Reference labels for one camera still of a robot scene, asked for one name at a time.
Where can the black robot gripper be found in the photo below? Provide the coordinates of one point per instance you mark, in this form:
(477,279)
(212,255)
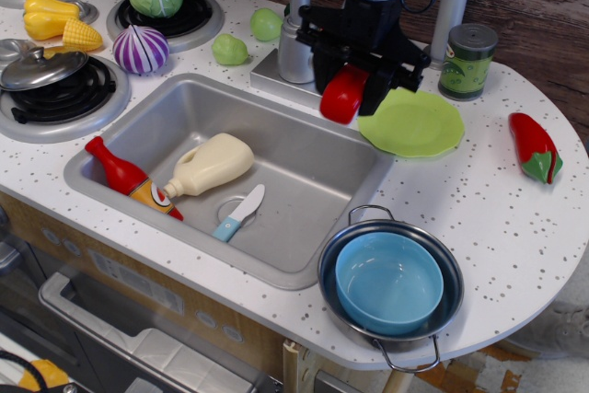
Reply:
(368,35)

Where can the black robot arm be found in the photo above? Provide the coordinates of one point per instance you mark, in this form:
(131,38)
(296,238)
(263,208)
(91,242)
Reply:
(360,53)

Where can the light green plastic plate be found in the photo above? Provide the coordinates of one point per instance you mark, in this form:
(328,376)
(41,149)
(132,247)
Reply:
(413,125)

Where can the silver toy faucet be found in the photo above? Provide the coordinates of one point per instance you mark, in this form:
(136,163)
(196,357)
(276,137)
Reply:
(287,72)

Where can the light green toy lime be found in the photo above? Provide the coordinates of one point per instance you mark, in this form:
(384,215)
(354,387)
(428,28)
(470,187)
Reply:
(265,24)

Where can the green toy food can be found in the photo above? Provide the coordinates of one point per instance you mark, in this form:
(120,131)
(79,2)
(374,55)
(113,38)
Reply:
(468,55)

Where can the light green toy vegetable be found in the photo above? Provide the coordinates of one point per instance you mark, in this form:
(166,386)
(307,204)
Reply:
(229,50)

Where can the silver right support pole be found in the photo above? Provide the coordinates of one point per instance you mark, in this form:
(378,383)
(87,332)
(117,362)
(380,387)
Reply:
(450,14)

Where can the cream toy mayonnaise bottle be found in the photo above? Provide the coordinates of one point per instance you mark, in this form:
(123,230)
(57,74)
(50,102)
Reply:
(213,163)

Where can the grey metal sink basin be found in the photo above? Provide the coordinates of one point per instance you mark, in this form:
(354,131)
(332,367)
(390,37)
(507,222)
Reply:
(314,172)

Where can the back right stove burner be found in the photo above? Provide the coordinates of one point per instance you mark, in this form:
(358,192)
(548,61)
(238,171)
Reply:
(196,22)

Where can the white blue toy knife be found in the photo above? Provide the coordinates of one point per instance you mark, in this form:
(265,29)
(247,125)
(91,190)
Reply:
(229,226)

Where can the red toy chili pepper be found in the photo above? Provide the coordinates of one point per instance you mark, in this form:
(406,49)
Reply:
(537,155)

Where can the blue plastic bowl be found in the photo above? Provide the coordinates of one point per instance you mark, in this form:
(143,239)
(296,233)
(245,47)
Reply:
(387,283)

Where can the purple toy onion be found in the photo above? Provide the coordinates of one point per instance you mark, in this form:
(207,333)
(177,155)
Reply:
(140,50)

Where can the red toy ketchup bottle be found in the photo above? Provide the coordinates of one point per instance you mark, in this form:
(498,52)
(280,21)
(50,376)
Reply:
(128,179)

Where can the front left stove burner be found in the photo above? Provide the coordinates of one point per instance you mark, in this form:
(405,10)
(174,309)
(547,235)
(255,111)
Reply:
(74,107)

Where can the silver stove knob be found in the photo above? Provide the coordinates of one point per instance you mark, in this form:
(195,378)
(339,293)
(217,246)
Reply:
(87,12)

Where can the yellow toy corn cob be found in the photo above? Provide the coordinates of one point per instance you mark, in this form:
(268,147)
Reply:
(80,35)

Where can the steel pot lid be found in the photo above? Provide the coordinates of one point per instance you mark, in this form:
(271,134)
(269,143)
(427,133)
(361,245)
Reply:
(42,66)

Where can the yellow toy on floor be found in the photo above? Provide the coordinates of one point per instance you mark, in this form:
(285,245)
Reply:
(51,373)

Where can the steel pot with handles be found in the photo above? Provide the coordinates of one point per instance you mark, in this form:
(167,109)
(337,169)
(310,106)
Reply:
(414,352)

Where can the silver oven door handle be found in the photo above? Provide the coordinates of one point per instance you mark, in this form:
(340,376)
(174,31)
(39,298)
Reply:
(132,348)

